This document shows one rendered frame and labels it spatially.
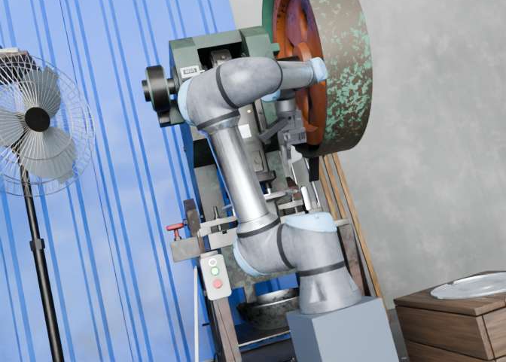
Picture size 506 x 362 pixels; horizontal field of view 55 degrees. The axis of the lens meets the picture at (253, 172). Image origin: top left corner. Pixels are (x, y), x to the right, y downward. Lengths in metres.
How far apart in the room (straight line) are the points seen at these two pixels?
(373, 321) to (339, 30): 1.03
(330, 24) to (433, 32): 2.17
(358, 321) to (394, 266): 2.24
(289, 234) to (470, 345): 0.57
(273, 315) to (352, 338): 0.71
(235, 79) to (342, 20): 0.74
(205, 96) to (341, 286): 0.55
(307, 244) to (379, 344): 0.27
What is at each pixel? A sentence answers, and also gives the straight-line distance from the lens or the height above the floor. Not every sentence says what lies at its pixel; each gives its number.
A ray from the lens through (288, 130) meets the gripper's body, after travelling 1.70.
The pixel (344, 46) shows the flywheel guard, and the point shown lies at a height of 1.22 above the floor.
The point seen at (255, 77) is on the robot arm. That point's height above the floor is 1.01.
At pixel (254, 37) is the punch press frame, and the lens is 2.03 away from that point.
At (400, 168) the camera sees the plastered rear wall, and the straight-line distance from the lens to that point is 3.48.
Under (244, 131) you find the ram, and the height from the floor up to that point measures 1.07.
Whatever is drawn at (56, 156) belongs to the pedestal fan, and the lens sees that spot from 2.16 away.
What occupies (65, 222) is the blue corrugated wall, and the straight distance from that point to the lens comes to 3.14.
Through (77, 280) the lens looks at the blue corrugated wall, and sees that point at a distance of 3.12.
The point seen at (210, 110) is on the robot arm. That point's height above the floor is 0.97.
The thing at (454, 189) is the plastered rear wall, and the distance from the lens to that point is 3.64.
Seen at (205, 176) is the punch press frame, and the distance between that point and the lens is 2.14.
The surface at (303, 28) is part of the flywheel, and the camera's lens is 2.17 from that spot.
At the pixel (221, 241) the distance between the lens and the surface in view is 1.80.
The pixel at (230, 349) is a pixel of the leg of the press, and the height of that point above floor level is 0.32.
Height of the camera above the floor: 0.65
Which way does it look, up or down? 7 degrees up
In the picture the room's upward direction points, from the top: 14 degrees counter-clockwise
